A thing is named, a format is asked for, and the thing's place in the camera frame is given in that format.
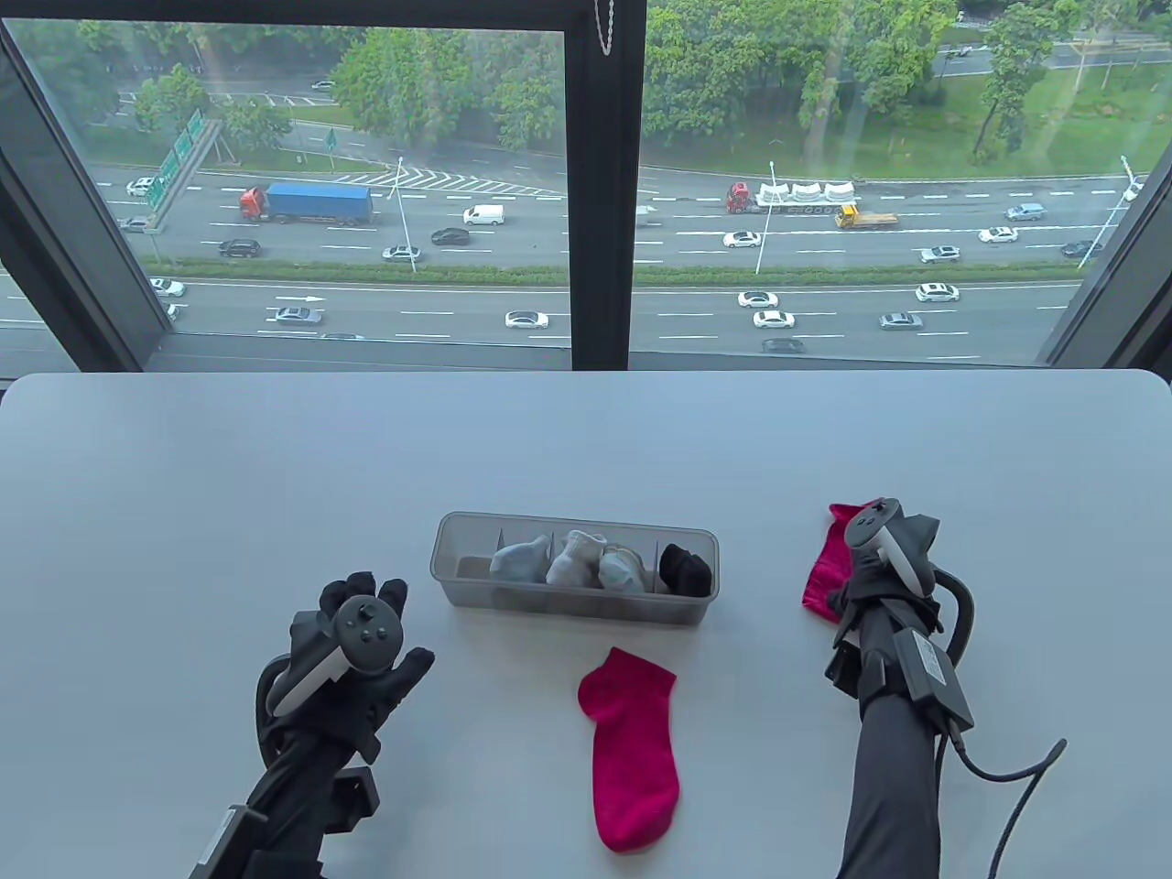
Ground person's left hand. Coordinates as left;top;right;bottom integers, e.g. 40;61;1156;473
273;570;437;766

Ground person's right hand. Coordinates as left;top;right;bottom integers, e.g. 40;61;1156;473
827;511;944;644

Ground red sock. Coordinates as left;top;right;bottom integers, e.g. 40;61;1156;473
802;502;882;629
578;646;682;854

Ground grey hand controller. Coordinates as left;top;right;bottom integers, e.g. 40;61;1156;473
254;595;405;775
843;497;977;665

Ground black sock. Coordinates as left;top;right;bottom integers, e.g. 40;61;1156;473
659;543;715;596

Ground light blue sock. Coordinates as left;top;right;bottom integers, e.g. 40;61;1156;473
490;536;554;584

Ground white sock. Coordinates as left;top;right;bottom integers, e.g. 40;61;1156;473
547;528;610;587

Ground grey sock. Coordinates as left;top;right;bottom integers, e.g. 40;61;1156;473
599;545;647;592

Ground person's right forearm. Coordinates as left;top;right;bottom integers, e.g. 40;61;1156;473
835;604;946;879

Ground black labelled wrist box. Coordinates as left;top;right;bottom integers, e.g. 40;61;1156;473
892;626;977;731
187;803;268;879

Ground grey divided storage box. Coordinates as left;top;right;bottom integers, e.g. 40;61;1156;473
430;510;722;629

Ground white street lamp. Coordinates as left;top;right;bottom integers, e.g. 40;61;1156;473
1078;156;1145;271
386;157;418;274
754;161;785;276

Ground green road sign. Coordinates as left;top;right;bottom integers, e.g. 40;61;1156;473
145;108;225;230

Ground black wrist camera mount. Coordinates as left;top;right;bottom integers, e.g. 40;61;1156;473
824;639;873;703
323;765;382;835

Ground dark braided cable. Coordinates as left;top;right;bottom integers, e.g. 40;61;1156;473
932;722;1069;879

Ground black window frame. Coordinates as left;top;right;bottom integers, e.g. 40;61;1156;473
0;0;1172;372

